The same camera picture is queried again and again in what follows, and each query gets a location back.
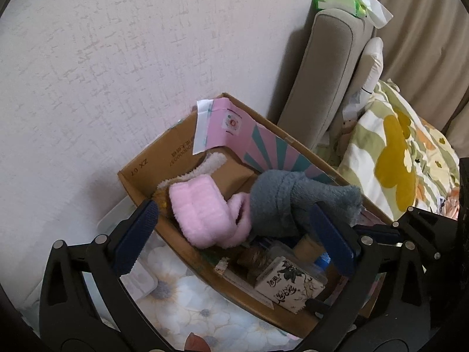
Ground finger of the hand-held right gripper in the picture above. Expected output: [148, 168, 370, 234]
[352, 224, 402, 245]
[305, 298, 358, 324]

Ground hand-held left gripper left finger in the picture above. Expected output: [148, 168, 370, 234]
[38, 199, 173, 352]

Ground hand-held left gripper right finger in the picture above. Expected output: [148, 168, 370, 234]
[296, 202, 431, 352]

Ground black-print tissue packet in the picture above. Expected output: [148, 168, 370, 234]
[254, 256, 329, 314]

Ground cardboard box pink flaps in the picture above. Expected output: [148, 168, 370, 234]
[118, 93, 395, 339]

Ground pink plush slipper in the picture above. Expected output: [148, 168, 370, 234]
[169, 175, 254, 249]

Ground white fluffy item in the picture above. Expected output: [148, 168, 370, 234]
[157, 152, 228, 192]

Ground floral cloth desktop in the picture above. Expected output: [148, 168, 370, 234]
[22, 191, 306, 352]

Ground white plastic tray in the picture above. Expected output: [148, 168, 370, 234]
[97, 195, 159, 298]

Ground brown furry item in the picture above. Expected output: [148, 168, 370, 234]
[236, 247, 272, 281]

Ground floral yellow green pillow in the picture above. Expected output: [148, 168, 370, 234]
[335, 78, 461, 216]

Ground small doll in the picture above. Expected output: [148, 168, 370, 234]
[338, 119, 358, 152]

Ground white pillow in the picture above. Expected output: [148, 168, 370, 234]
[342, 37, 385, 119]

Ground grey upholstered headboard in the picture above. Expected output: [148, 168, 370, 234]
[276, 7, 376, 152]

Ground beige curtain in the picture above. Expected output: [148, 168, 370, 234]
[369, 0, 469, 141]

